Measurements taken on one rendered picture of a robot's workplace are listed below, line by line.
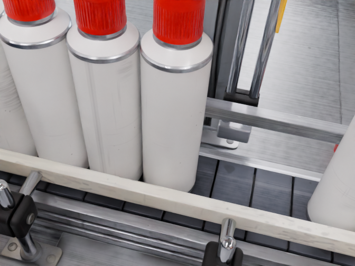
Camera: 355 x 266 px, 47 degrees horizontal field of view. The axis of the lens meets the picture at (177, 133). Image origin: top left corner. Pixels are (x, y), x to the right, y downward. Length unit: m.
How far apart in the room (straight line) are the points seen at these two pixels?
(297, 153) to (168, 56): 0.29
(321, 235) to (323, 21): 0.48
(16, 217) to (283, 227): 0.22
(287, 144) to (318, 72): 0.16
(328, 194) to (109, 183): 0.19
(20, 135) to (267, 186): 0.24
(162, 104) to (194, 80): 0.03
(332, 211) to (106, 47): 0.23
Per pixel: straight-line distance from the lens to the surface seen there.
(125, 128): 0.33
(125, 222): 0.38
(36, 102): 0.34
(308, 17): 0.77
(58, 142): 0.37
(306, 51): 0.68
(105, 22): 0.27
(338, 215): 0.37
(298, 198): 0.42
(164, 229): 0.38
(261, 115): 0.36
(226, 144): 0.50
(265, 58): 0.38
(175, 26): 0.26
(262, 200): 0.41
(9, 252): 0.44
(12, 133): 0.40
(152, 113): 0.31
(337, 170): 0.34
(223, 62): 0.44
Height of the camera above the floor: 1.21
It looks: 48 degrees down
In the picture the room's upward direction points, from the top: 4 degrees clockwise
